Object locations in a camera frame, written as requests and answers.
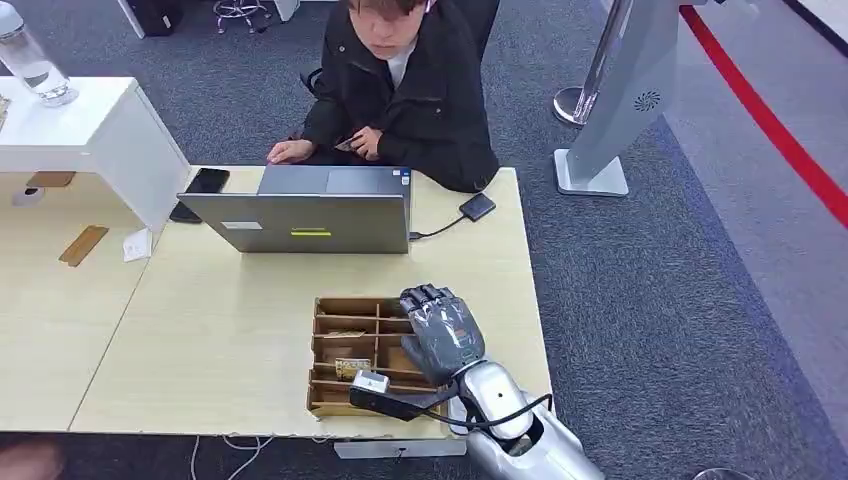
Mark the silver kiosk stand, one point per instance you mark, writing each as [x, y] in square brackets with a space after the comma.
[629, 99]

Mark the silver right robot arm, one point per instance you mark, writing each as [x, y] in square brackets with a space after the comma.
[493, 397]

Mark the white round puck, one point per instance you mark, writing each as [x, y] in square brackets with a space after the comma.
[28, 196]

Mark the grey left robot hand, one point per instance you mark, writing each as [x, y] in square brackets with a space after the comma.
[26, 462]

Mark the person's hand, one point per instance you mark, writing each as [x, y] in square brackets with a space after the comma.
[291, 152]
[368, 142]

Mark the plain brown card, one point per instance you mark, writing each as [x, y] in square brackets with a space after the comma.
[344, 334]

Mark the wooden card box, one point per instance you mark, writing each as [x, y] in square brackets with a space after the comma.
[344, 318]

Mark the white folded paper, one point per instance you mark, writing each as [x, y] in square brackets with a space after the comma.
[137, 245]

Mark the black bag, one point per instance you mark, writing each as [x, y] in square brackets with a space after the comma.
[156, 14]

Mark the grey table bracket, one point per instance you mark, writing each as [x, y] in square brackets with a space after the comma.
[397, 448]

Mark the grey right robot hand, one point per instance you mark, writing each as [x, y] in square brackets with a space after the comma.
[444, 334]

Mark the clear water bottle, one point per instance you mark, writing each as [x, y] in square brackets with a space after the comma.
[33, 63]

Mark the person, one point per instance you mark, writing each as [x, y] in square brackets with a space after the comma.
[424, 99]

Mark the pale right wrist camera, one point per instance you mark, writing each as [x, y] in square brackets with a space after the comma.
[370, 382]

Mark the small dark card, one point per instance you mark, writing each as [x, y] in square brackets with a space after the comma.
[346, 144]

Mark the black smartphone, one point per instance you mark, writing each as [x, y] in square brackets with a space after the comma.
[202, 189]

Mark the brown wooden plate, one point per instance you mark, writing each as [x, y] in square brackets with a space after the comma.
[51, 179]

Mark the grey laptop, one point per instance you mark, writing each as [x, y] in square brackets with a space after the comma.
[311, 222]

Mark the white desk riser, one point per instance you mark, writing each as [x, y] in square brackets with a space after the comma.
[86, 126]

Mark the printed card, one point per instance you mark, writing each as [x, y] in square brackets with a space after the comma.
[352, 369]

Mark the chrome stool base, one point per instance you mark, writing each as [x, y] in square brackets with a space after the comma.
[240, 12]

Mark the person's left hand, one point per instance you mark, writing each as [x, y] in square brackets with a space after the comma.
[368, 142]

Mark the person's right hand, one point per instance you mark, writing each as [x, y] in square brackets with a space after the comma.
[291, 152]

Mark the long wooden strip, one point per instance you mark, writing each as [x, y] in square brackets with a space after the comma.
[83, 246]

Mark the chrome stanchion post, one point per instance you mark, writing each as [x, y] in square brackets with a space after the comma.
[583, 93]

